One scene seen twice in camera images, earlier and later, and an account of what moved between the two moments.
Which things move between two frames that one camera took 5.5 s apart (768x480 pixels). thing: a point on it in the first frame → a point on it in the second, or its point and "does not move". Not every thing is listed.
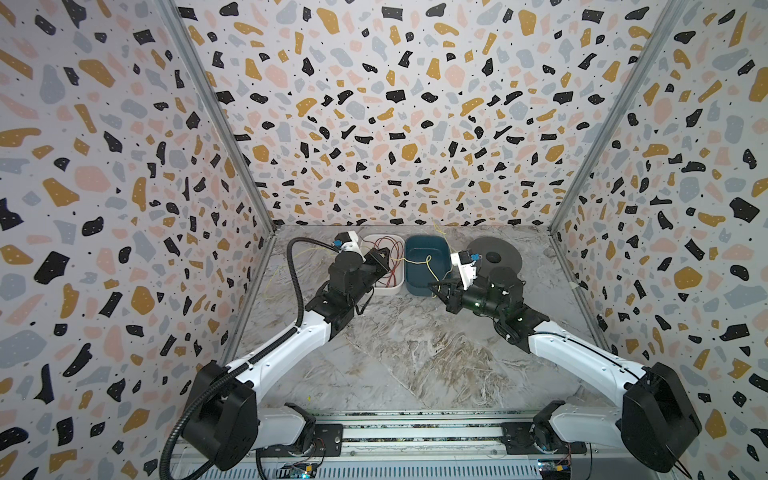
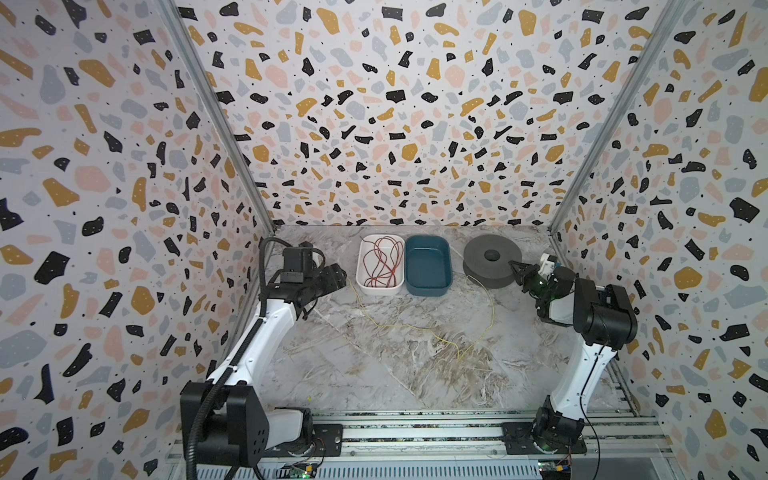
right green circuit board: x=552 y=470 does not move
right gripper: x=452 y=291 → x=534 y=278
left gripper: x=378 y=266 → x=332 y=277
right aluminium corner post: x=666 y=21 does not move
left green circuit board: x=297 y=471 does not move
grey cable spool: x=495 y=252 does not move
